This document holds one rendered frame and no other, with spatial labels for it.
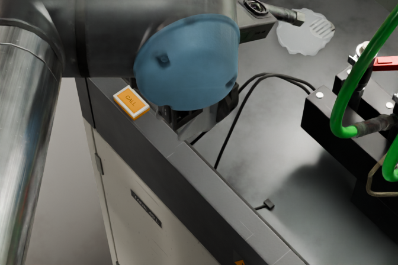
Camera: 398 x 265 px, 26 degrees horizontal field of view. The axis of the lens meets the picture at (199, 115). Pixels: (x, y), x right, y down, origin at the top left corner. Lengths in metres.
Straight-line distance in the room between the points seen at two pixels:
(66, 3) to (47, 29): 0.03
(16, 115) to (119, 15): 0.13
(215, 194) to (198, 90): 0.59
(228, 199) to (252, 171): 0.17
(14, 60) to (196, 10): 0.13
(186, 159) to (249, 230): 0.14
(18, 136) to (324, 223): 0.87
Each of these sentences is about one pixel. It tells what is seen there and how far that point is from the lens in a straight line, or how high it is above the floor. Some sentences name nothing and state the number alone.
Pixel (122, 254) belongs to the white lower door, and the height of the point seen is 0.33.
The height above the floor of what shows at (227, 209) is 0.95.
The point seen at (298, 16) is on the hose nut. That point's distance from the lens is 1.18.
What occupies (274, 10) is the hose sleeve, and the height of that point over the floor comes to 1.14.
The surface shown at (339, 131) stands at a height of 1.15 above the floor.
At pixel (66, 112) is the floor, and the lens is 2.45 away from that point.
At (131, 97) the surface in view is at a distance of 1.28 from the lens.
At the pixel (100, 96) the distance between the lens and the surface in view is 1.32.
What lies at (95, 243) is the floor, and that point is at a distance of 2.24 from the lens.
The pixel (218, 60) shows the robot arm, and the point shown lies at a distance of 0.60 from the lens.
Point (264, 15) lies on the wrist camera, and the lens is 0.89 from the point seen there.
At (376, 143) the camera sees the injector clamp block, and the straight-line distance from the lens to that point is 1.24.
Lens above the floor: 2.01
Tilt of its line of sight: 57 degrees down
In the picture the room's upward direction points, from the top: straight up
